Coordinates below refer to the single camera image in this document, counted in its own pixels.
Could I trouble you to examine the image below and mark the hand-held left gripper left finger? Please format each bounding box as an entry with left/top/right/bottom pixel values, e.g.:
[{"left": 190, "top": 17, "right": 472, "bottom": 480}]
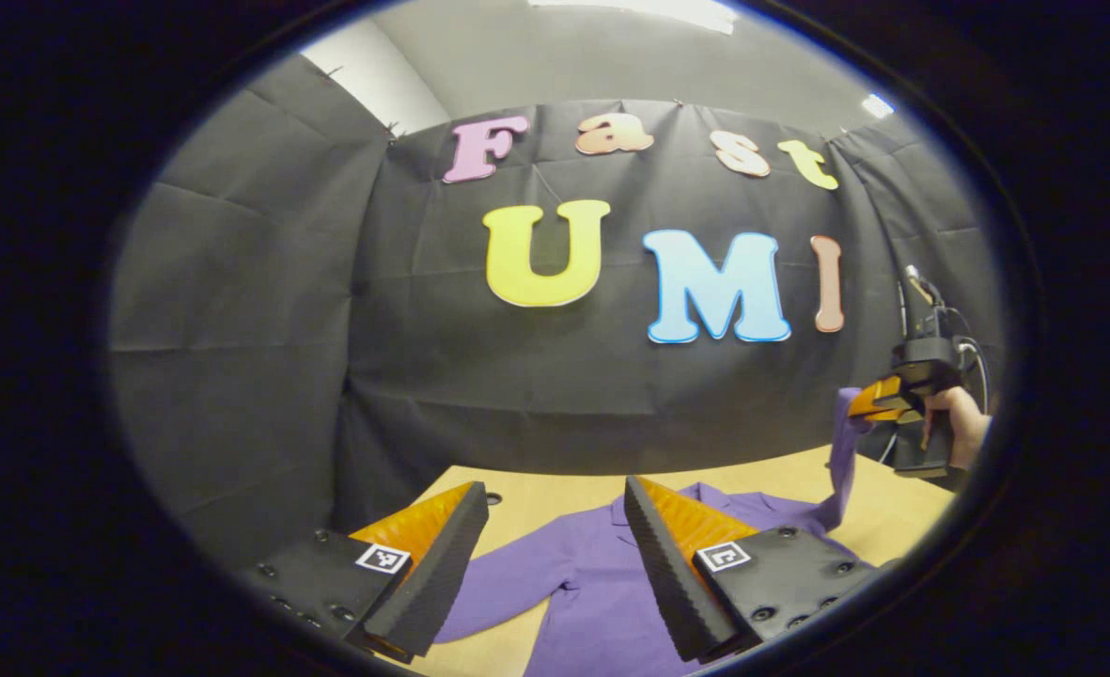
[{"left": 235, "top": 480, "right": 490, "bottom": 665}]

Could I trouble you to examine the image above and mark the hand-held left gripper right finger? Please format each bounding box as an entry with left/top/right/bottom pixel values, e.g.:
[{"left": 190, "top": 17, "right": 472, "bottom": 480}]
[{"left": 622, "top": 475, "right": 880, "bottom": 664}]

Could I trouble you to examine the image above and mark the purple button-up shirt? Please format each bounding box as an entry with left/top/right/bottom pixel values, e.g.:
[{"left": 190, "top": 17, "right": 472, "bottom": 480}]
[{"left": 434, "top": 387, "right": 880, "bottom": 677}]

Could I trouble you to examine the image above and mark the black backdrop cloth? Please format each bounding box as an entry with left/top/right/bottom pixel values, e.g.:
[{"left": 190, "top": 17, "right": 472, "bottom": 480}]
[{"left": 108, "top": 52, "right": 1002, "bottom": 565}]

